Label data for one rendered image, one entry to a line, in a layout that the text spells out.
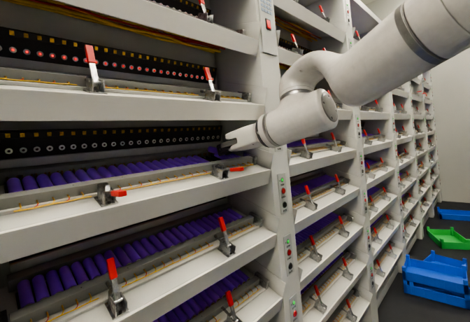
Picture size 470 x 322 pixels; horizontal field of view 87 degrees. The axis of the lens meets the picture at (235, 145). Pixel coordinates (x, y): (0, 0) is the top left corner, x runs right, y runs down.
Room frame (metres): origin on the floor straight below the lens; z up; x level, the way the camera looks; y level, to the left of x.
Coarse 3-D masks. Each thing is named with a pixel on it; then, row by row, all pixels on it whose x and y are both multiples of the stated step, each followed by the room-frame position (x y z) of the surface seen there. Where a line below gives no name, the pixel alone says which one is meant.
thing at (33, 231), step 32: (0, 160) 0.45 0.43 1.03; (32, 160) 0.48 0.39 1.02; (64, 160) 0.52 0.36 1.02; (256, 160) 0.76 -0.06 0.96; (0, 192) 0.42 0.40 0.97; (128, 192) 0.48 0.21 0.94; (160, 192) 0.49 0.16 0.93; (192, 192) 0.54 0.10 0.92; (224, 192) 0.61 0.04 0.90; (0, 224) 0.34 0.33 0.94; (32, 224) 0.35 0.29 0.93; (64, 224) 0.37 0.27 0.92; (96, 224) 0.41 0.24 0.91; (128, 224) 0.45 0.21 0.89; (0, 256) 0.33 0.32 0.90
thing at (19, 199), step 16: (224, 160) 0.68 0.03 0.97; (240, 160) 0.71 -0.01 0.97; (128, 176) 0.49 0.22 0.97; (144, 176) 0.51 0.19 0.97; (160, 176) 0.54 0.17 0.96; (176, 176) 0.56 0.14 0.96; (192, 176) 0.58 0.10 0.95; (16, 192) 0.38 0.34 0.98; (32, 192) 0.39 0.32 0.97; (48, 192) 0.40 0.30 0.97; (64, 192) 0.41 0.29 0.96; (80, 192) 0.43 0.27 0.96; (0, 208) 0.36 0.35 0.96; (32, 208) 0.37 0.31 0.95
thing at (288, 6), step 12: (276, 0) 0.83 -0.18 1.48; (288, 0) 0.87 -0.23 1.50; (276, 12) 1.01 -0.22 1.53; (288, 12) 0.89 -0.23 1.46; (300, 12) 0.94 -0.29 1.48; (276, 24) 1.09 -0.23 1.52; (288, 24) 1.17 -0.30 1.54; (300, 24) 1.14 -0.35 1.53; (312, 24) 1.01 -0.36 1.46; (324, 24) 1.07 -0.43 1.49; (336, 24) 1.25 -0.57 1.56; (312, 36) 1.34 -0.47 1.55; (324, 36) 1.31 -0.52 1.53; (336, 36) 1.17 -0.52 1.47
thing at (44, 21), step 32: (0, 0) 0.49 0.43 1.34; (192, 0) 0.82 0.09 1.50; (64, 32) 0.56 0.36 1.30; (96, 32) 0.61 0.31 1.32; (128, 32) 0.67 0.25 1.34; (288, 32) 1.23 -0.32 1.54; (0, 128) 0.48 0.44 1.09; (32, 128) 0.51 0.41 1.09; (64, 128) 0.55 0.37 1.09; (160, 224) 0.69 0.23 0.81
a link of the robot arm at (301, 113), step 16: (288, 96) 0.53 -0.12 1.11; (304, 96) 0.50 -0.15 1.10; (320, 96) 0.47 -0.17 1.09; (272, 112) 0.55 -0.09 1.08; (288, 112) 0.51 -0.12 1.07; (304, 112) 0.48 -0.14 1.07; (320, 112) 0.46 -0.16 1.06; (336, 112) 0.50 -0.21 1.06; (272, 128) 0.54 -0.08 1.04; (288, 128) 0.51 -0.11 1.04; (304, 128) 0.50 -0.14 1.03; (320, 128) 0.48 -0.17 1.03
